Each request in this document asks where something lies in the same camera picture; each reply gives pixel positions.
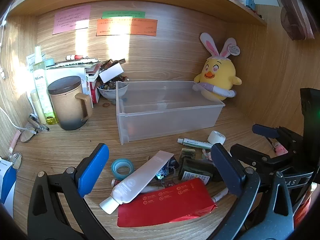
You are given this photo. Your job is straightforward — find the brown wooden pieces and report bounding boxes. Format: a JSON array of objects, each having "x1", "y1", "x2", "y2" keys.
[{"x1": 100, "y1": 59, "x2": 126, "y2": 70}]

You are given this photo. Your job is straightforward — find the beige ceramic mug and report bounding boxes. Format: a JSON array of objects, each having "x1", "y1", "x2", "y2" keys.
[{"x1": 48, "y1": 85, "x2": 93, "y2": 131}]

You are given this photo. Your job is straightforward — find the white marker stick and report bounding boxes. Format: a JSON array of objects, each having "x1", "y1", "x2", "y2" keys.
[{"x1": 211, "y1": 187, "x2": 229, "y2": 203}]

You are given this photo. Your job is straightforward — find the tall yellow-green spray bottle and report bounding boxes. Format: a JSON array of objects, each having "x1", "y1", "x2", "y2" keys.
[{"x1": 33, "y1": 46, "x2": 57, "y2": 125}]

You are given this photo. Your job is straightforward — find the metal wire ring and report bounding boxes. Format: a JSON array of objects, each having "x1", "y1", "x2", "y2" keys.
[{"x1": 7, "y1": 152, "x2": 23, "y2": 170}]

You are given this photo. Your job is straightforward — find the white cream tube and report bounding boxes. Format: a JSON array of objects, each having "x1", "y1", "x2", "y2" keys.
[{"x1": 99, "y1": 151, "x2": 175, "y2": 215}]

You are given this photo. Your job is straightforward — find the small wooden brush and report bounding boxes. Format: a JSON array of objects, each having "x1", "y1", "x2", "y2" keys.
[{"x1": 180, "y1": 148, "x2": 196, "y2": 160}]

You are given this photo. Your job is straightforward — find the stack of books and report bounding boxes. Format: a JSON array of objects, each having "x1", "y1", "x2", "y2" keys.
[{"x1": 46, "y1": 57, "x2": 102, "y2": 82}]

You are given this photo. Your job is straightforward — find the light blue tape roll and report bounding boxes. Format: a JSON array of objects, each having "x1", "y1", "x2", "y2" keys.
[{"x1": 111, "y1": 159, "x2": 133, "y2": 180}]

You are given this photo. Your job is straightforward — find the pink slim tube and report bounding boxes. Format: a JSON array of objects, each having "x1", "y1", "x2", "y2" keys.
[{"x1": 9, "y1": 130, "x2": 21, "y2": 154}]

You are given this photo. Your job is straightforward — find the wire rimmed glasses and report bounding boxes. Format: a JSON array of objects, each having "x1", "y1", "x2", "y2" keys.
[{"x1": 19, "y1": 126, "x2": 38, "y2": 143}]

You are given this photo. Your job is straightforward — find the blue and white carton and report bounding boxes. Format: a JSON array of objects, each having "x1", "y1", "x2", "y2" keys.
[{"x1": 0, "y1": 157, "x2": 17, "y2": 212}]

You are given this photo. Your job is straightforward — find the white bowl of beads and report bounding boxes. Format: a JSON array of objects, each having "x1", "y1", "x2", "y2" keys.
[{"x1": 97, "y1": 76, "x2": 130, "y2": 100}]

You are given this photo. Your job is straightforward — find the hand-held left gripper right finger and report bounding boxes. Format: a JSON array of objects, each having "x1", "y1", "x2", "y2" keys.
[{"x1": 211, "y1": 143, "x2": 295, "y2": 240}]

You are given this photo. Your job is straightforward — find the black pen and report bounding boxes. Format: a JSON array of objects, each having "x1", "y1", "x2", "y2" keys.
[{"x1": 29, "y1": 114, "x2": 50, "y2": 132}]

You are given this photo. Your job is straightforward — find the clear plastic storage box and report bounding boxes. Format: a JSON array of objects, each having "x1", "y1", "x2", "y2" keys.
[{"x1": 115, "y1": 80, "x2": 226, "y2": 145}]

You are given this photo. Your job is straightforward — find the white cardboard box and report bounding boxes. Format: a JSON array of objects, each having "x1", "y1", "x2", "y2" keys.
[{"x1": 99, "y1": 64, "x2": 125, "y2": 82}]

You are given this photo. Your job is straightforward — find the pale yellow slim tube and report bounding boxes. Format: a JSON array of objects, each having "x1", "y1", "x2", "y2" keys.
[{"x1": 30, "y1": 90, "x2": 47, "y2": 125}]

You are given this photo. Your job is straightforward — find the white cable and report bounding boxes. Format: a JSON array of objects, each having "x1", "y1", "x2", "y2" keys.
[{"x1": 0, "y1": 106, "x2": 21, "y2": 130}]

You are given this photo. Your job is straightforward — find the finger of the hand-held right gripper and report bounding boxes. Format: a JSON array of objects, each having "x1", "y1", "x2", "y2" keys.
[
  {"x1": 252, "y1": 124, "x2": 304, "y2": 157},
  {"x1": 230, "y1": 144, "x2": 295, "y2": 180}
]

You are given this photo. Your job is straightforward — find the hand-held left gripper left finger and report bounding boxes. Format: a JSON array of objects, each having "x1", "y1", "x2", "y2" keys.
[{"x1": 28, "y1": 143, "x2": 115, "y2": 240}]

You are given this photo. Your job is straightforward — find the blue foil sachet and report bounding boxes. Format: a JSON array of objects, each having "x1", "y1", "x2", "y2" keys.
[{"x1": 156, "y1": 159, "x2": 179, "y2": 180}]

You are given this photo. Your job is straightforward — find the white ointment tube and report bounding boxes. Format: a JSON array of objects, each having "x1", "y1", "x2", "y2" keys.
[{"x1": 177, "y1": 138, "x2": 213, "y2": 149}]

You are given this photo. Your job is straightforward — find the pink plastic item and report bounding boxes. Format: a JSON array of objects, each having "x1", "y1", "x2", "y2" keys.
[{"x1": 272, "y1": 141, "x2": 288, "y2": 155}]

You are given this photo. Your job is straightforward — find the orange paper note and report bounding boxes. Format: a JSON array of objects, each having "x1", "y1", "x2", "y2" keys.
[{"x1": 96, "y1": 18, "x2": 158, "y2": 37}]

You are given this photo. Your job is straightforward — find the red and white book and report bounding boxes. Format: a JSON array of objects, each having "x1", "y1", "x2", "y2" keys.
[{"x1": 86, "y1": 76, "x2": 101, "y2": 104}]

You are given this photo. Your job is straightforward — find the red foil packet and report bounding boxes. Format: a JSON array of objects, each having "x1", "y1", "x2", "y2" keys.
[{"x1": 117, "y1": 178, "x2": 217, "y2": 228}]

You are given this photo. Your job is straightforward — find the dark brown mug lid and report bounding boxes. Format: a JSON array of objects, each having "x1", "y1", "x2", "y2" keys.
[{"x1": 47, "y1": 76, "x2": 83, "y2": 95}]

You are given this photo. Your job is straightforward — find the green sleeved spray bottle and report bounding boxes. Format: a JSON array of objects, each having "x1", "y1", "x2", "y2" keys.
[{"x1": 178, "y1": 158, "x2": 220, "y2": 185}]

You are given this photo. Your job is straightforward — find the pink paper note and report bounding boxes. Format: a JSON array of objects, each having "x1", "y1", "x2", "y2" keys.
[{"x1": 52, "y1": 5, "x2": 91, "y2": 35}]

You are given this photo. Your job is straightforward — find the green paper note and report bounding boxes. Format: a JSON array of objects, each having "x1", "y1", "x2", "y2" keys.
[{"x1": 101, "y1": 10, "x2": 146, "y2": 20}]

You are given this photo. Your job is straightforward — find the yellow chick plush toy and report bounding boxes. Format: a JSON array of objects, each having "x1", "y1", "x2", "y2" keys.
[{"x1": 192, "y1": 32, "x2": 242, "y2": 101}]

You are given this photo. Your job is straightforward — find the white tape roll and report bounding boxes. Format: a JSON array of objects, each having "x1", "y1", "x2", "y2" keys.
[{"x1": 208, "y1": 130, "x2": 226, "y2": 145}]

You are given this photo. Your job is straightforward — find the dark brown wooden holder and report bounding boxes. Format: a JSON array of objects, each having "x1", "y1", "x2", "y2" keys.
[{"x1": 280, "y1": 0, "x2": 315, "y2": 40}]

